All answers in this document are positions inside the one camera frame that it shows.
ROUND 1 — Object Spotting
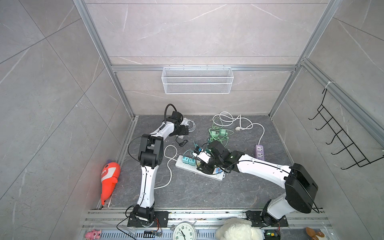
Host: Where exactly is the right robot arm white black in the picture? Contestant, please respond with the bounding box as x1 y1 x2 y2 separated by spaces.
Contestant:
193 141 319 226

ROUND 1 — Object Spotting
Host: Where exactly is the white plush toy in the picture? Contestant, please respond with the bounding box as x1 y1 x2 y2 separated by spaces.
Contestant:
215 218 263 240

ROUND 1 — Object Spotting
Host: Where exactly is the black wire hook rack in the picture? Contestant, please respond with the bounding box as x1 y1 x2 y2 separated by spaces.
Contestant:
308 89 384 171

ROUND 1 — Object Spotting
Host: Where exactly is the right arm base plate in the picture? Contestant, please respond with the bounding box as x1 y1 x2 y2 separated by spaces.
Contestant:
245 211 289 228

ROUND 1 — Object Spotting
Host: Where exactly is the green charger and cable bundle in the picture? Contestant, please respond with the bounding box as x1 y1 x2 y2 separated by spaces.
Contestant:
206 125 234 149

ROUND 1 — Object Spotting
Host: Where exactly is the aluminium front rail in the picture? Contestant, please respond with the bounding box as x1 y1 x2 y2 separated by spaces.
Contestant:
77 209 338 240

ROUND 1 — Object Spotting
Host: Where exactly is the teal charger cable bundle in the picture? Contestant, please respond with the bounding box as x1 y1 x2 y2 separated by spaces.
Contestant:
182 140 211 160

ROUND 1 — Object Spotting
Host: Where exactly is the white multicolour power strip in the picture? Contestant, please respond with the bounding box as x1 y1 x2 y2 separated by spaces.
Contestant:
175 154 226 182

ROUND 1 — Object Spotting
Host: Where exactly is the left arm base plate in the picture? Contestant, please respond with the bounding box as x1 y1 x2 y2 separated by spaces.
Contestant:
127 205 170 228

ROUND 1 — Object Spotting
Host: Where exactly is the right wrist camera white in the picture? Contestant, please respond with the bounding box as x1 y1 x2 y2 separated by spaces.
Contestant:
193 147 211 164

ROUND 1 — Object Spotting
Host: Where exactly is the white charger with coiled cable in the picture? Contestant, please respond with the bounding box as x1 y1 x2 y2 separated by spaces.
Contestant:
182 118 196 132

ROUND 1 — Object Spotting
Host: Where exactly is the white wire mesh basket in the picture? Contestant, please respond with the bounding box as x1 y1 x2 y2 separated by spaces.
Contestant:
162 67 234 95

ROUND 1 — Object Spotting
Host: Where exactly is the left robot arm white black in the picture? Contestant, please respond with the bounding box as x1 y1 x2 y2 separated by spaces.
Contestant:
135 104 189 210

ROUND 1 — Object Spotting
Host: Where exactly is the pink toy pig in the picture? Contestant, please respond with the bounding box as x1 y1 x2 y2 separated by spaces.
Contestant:
85 230 102 240

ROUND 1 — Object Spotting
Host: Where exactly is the brown plush toy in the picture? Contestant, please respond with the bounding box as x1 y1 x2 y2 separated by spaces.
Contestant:
306 227 327 240

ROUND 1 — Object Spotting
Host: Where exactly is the white cable of purple strip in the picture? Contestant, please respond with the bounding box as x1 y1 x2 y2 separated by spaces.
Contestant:
212 111 266 146

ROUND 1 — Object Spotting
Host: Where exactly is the red toy vacuum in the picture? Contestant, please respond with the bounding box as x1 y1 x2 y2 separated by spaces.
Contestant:
101 162 121 206

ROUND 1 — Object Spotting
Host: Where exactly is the white charger with black cable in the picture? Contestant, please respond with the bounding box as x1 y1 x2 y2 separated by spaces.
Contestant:
175 136 188 148

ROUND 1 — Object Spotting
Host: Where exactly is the white analog clock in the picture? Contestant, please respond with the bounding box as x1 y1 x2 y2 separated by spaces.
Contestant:
173 222 198 240

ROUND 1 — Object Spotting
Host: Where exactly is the purple small power strip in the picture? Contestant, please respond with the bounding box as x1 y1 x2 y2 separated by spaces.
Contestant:
255 145 265 161

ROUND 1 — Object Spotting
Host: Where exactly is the white power strip cable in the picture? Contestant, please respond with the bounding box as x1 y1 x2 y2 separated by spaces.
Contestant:
154 144 180 190

